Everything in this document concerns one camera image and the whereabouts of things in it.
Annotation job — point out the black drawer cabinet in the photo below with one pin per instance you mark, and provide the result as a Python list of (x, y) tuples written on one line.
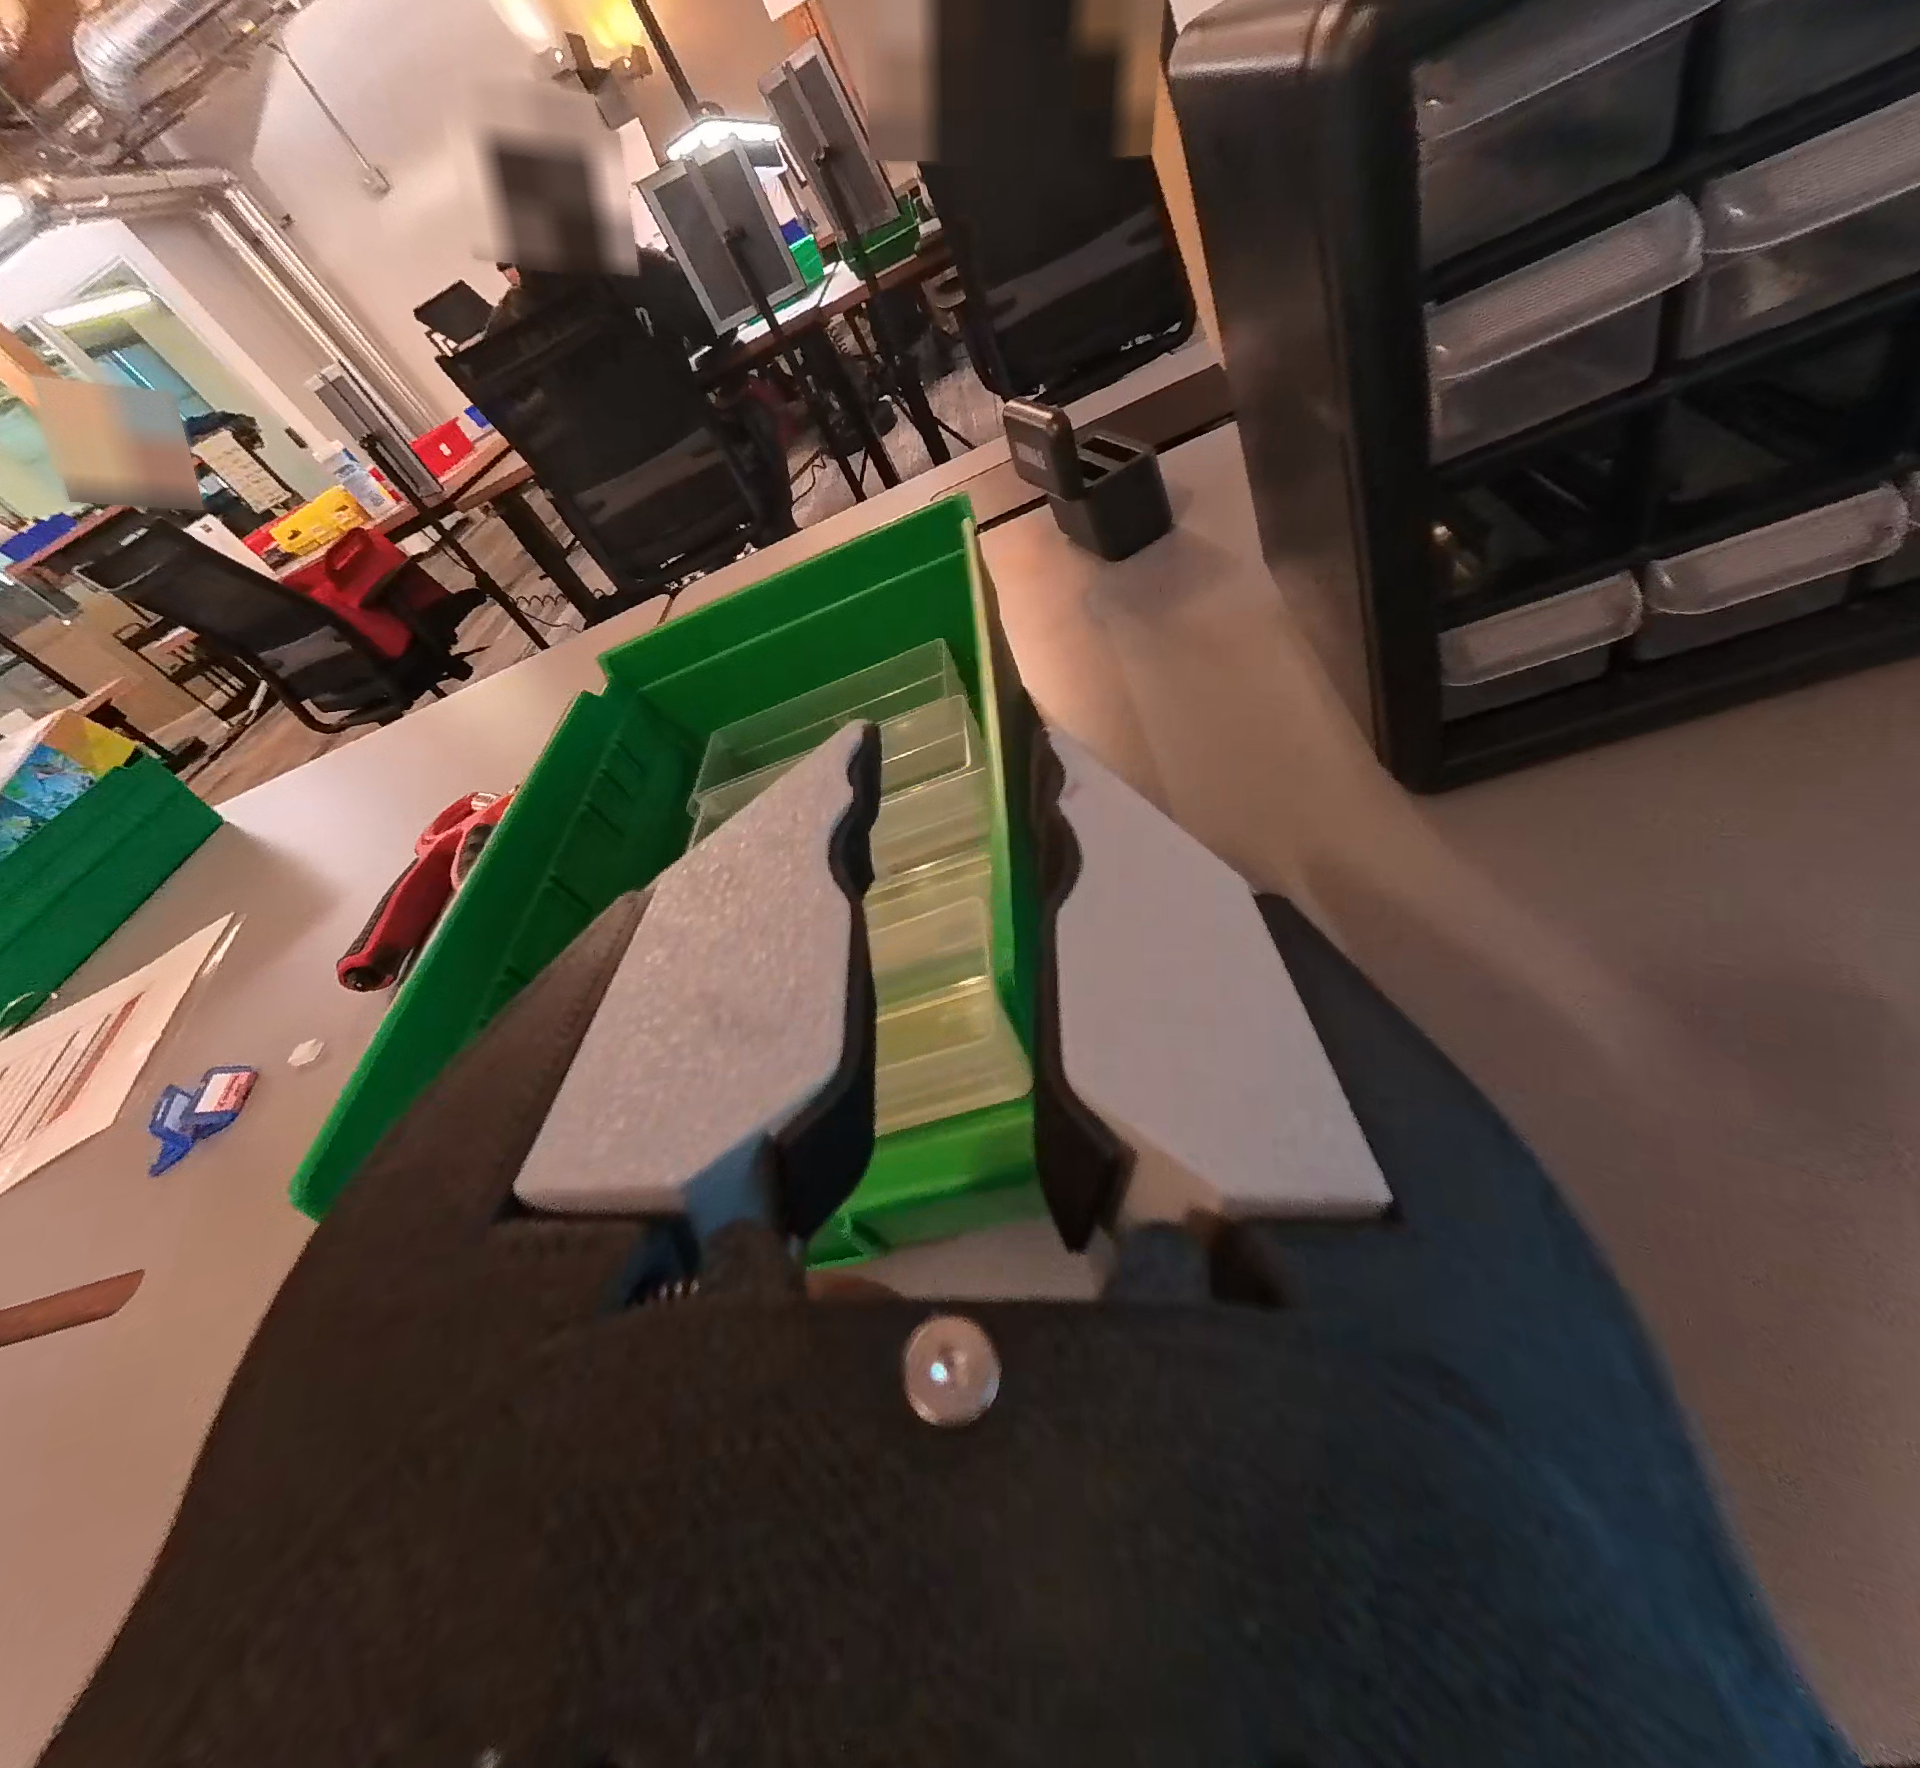
[(1307, 371)]

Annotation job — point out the bank of clear drawers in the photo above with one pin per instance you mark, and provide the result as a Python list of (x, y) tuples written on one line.
[(1559, 327)]

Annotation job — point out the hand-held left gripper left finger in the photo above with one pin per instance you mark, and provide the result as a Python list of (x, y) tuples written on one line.
[(704, 1034)]

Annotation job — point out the red crate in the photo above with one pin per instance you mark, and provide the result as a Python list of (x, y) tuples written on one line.
[(446, 445)]

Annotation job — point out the small black box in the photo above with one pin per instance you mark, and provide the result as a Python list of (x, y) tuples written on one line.
[(1101, 493)]

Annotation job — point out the red black pliers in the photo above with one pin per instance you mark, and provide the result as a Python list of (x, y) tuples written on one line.
[(406, 897)]

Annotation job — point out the brown wooden strip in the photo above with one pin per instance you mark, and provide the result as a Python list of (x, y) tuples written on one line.
[(69, 1305)]

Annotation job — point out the white lamp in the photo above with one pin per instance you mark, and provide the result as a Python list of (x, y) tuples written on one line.
[(726, 137)]

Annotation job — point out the small blue clip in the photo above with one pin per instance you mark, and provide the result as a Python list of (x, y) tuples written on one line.
[(203, 1106)]

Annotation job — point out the yellow crate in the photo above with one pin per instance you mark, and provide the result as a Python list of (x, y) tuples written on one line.
[(323, 524)]

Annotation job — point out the grey monitor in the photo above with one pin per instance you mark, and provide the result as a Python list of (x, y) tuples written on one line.
[(719, 246), (825, 141)]

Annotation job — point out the white printed paper sheet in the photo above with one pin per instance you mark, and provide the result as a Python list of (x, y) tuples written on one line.
[(75, 1063)]

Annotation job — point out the green plastic bin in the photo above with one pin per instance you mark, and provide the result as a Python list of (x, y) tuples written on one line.
[(89, 881), (480, 929)]

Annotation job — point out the silver ventilation pipe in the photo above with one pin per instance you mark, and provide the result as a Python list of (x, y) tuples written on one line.
[(149, 42)]

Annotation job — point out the black red office chair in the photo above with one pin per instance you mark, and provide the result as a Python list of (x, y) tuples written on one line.
[(298, 628)]

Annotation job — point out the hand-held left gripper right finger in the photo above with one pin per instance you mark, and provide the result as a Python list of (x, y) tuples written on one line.
[(1214, 1048)]

